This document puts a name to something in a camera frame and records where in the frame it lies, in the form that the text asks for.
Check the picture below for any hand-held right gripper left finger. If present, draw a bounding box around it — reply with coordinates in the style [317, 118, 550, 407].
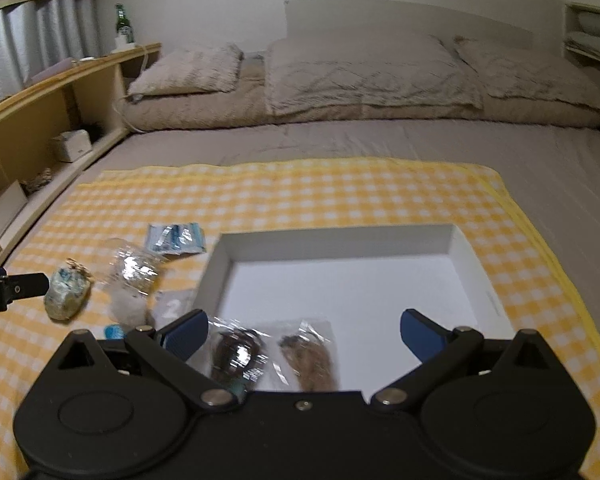
[55, 309, 237, 409]

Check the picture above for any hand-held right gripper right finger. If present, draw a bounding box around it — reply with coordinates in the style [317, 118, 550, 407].
[370, 309, 554, 409]

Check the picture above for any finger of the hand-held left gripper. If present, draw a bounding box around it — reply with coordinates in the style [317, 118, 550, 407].
[5, 272, 50, 304]

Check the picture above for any grey seat cushion packet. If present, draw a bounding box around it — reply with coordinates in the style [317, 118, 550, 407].
[151, 289, 202, 332]

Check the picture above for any teal and white item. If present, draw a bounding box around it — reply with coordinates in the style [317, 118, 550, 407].
[44, 259, 94, 322]

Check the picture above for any white cardboard box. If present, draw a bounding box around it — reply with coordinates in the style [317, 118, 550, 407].
[194, 222, 517, 393]

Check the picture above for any blue and white packet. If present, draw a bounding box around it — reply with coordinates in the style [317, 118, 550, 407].
[146, 222, 207, 259]

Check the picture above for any dark item in clear bag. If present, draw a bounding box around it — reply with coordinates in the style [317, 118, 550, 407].
[206, 316, 272, 392]

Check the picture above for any white card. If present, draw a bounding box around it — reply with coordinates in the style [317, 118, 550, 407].
[0, 180, 30, 239]

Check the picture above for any clear crinkled plastic bag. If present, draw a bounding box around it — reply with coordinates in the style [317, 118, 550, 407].
[101, 238, 165, 297]

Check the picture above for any brown clutter on shelf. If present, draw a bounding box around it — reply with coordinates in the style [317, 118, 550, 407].
[21, 169, 57, 195]

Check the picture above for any brown item in clear bag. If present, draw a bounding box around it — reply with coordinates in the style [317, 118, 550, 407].
[276, 316, 340, 394]

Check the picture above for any white box on shelf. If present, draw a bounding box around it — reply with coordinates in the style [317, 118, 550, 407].
[49, 129, 93, 164]

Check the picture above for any wooden bedside shelf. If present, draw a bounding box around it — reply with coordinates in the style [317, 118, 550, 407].
[0, 42, 162, 267]

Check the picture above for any yellow checked cloth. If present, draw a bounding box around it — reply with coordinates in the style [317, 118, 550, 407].
[0, 157, 600, 480]

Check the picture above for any grey curtain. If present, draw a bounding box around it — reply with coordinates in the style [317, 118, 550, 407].
[0, 0, 102, 112]

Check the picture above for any large beige pillow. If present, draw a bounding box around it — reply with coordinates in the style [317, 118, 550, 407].
[452, 37, 600, 113]
[263, 35, 484, 114]

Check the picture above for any small beige fluffy pillow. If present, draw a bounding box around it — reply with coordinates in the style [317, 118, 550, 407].
[126, 42, 244, 97]

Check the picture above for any green glass bottle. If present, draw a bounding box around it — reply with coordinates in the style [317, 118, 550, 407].
[113, 3, 134, 47]

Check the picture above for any folded pale bedding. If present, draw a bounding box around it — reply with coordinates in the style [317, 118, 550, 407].
[568, 9, 600, 59]

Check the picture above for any white cable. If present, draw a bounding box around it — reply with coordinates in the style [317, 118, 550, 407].
[111, 44, 151, 134]

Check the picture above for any white wall shelf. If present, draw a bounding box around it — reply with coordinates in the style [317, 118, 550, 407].
[563, 2, 600, 70]

